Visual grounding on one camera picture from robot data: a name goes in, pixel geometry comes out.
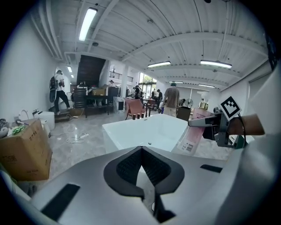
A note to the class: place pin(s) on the person's right forearm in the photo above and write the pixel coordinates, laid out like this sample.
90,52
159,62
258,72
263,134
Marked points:
250,125

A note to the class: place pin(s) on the black balcony railing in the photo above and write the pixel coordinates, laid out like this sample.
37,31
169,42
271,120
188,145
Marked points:
115,75

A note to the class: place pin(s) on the long ceiling light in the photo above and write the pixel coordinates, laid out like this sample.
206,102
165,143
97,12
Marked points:
206,85
159,64
69,69
216,64
87,23
175,82

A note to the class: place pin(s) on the large brown cardboard box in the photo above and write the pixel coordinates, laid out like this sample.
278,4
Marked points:
24,153

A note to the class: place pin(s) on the red chair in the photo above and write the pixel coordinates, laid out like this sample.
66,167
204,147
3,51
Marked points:
134,107

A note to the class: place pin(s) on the black faucet set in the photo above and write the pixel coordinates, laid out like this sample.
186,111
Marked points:
146,111

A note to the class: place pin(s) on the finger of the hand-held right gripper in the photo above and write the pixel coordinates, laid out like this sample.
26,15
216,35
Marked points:
209,133
204,121

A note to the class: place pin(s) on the dark wooden table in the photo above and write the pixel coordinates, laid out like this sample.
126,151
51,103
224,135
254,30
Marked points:
96,106

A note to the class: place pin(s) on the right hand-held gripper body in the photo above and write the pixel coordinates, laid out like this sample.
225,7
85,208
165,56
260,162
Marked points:
230,108

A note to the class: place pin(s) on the round ceiling smoke detector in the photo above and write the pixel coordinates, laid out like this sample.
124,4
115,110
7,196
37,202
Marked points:
150,21

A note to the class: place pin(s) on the pink liquid bottle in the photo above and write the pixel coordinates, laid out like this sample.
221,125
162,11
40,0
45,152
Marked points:
191,137

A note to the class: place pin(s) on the open yellowish cardboard box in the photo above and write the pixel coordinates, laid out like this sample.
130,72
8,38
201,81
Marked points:
99,91

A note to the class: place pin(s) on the dark brown cardboard box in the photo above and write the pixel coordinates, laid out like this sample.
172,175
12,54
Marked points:
183,113

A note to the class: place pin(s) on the white column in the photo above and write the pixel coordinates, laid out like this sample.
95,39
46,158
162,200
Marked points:
125,81

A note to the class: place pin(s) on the standing fan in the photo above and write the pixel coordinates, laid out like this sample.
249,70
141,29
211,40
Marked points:
189,102

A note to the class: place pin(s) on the black drawer cabinet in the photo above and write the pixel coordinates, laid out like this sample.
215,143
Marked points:
79,97

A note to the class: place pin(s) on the dark staircase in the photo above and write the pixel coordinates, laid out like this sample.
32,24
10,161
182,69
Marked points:
90,69

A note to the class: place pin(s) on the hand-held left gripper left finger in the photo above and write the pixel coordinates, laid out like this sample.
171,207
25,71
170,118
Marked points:
87,186

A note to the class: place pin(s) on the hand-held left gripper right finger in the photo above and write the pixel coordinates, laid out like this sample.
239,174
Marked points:
193,180

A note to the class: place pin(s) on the green and white cloth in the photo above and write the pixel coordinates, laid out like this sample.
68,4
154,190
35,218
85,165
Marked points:
18,131

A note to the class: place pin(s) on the white bathtub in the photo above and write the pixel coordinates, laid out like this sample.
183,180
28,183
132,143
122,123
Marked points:
140,131

